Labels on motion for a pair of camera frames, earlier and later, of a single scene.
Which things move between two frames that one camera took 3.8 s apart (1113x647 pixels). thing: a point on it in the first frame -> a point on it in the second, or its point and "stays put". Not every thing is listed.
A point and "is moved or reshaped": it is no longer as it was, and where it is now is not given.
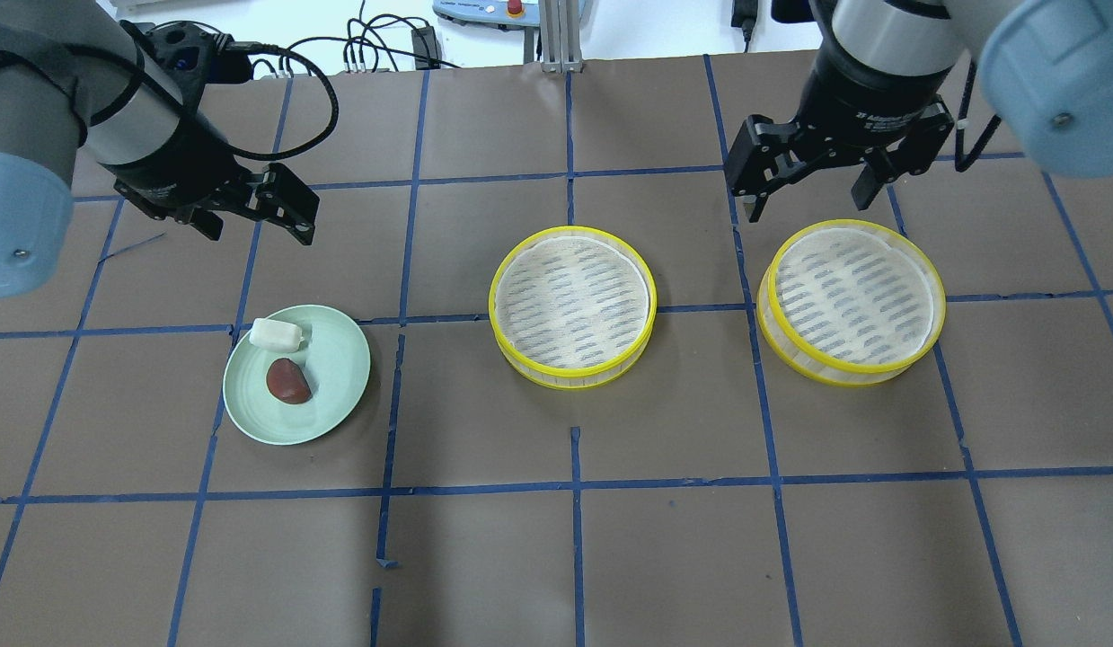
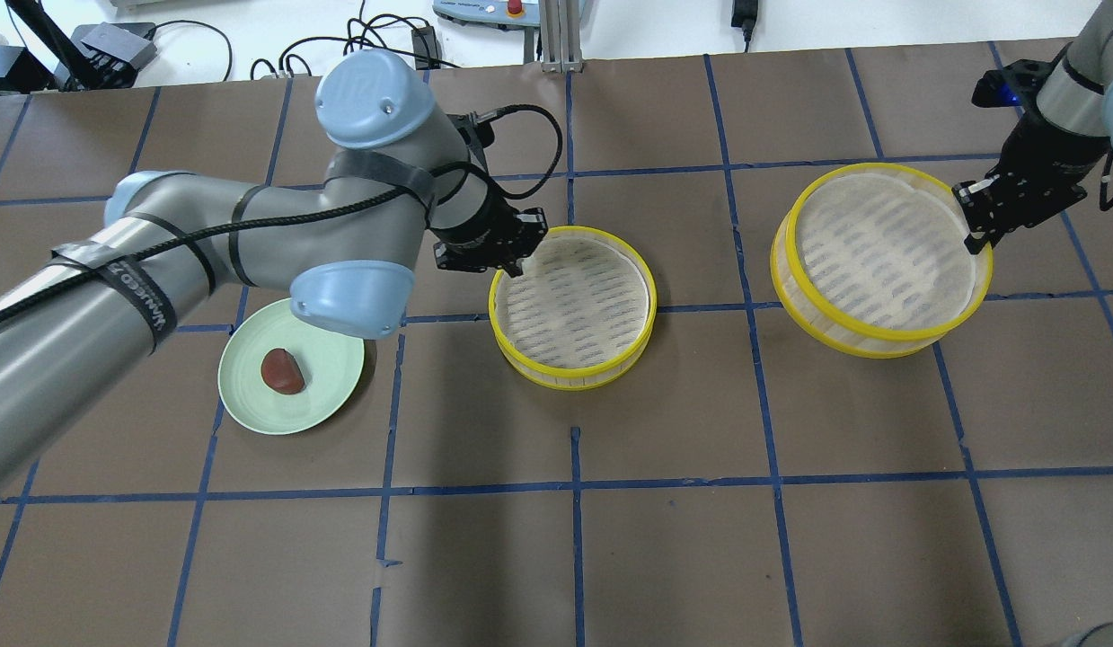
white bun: x=273 y=335 -> x=539 y=268
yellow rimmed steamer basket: x=571 y=306 stays put
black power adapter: x=427 y=48 stays put
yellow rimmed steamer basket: x=849 y=303 is moved or reshaped
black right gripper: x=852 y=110 -> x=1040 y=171
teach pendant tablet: x=503 y=14 stays put
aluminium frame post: x=560 y=36 stays put
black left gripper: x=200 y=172 -> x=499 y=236
